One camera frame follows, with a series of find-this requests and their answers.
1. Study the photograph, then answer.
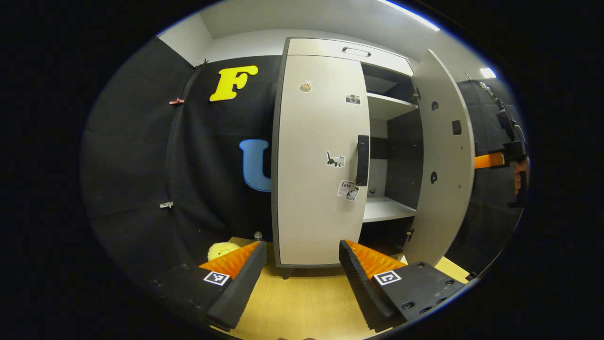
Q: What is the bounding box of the black left door handle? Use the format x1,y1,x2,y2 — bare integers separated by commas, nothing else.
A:
356,135,370,187

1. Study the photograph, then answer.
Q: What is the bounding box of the long ceiling light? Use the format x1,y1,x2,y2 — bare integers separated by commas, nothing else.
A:
377,0,440,32

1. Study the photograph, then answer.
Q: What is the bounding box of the beige cabinet door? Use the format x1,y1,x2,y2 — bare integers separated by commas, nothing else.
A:
403,49,476,266
277,54,371,266

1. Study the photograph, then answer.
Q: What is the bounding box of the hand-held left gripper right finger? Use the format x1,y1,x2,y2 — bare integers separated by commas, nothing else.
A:
339,239,479,333

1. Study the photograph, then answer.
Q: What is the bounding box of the yellow plush toy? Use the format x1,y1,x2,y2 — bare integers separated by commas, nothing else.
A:
208,242,242,261

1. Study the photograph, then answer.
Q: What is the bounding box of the black backdrop cloth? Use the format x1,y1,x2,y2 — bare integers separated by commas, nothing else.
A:
80,38,284,303
446,78,527,277

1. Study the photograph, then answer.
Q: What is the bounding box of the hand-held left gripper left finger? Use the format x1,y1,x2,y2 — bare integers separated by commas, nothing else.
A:
142,241,268,332

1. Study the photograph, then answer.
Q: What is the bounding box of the beige double-door shoe cabinet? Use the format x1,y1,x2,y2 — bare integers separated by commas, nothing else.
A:
271,37,476,280

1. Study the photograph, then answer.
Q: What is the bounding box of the beige cabinet drawer front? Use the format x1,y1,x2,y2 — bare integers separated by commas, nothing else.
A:
287,38,414,76

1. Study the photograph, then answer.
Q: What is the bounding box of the white cabinet shelf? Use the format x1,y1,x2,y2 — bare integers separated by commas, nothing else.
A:
362,195,417,223
367,92,419,121

